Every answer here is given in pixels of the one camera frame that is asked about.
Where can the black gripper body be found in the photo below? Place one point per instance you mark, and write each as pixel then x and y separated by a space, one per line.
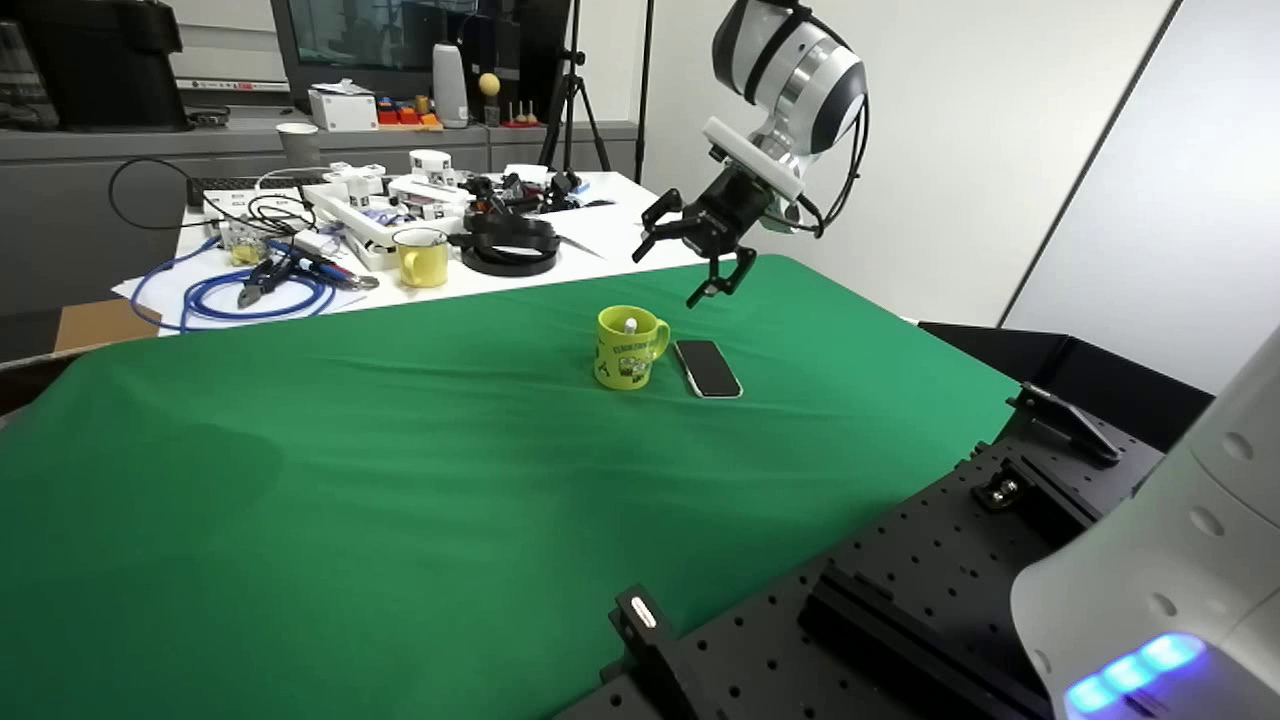
pixel 724 207

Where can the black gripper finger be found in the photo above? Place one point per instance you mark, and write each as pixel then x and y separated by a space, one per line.
pixel 724 272
pixel 656 220

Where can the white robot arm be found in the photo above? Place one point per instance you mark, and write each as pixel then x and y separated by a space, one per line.
pixel 801 66

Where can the yellow cup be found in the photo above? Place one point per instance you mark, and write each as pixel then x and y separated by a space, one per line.
pixel 427 264

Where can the white side table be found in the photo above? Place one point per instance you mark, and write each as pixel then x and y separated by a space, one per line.
pixel 613 235

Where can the black smartphone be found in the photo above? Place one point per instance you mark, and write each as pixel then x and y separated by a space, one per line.
pixel 706 369

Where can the lime green mug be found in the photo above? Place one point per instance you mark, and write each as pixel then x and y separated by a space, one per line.
pixel 626 362

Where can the black tripod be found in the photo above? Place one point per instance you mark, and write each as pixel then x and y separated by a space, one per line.
pixel 573 80

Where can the yellow ball figure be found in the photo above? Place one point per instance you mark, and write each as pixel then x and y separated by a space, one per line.
pixel 491 86

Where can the white cylindrical speaker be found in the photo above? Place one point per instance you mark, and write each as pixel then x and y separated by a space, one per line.
pixel 451 80

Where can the white plastic tray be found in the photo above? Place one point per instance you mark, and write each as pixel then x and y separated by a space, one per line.
pixel 374 220

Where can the white lidded container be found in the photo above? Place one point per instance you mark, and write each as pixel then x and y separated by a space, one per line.
pixel 343 104

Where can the small black knob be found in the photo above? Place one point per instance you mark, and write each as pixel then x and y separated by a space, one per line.
pixel 1002 493

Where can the black perforated breadboard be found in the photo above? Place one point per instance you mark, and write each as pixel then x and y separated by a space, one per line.
pixel 932 586

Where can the black pliers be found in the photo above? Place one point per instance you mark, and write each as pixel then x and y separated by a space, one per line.
pixel 267 279

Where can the black mounting plate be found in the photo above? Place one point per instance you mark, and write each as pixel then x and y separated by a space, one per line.
pixel 906 624

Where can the green table cloth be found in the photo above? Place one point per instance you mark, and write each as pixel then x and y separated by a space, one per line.
pixel 335 506

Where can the dark desk chair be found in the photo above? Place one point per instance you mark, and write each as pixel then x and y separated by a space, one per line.
pixel 95 60

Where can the grey counter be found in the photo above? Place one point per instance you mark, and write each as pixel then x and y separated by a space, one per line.
pixel 67 201

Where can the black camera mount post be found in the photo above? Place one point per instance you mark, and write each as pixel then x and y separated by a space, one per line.
pixel 640 634

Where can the black clamp bracket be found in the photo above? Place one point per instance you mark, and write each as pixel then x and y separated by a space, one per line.
pixel 1067 423

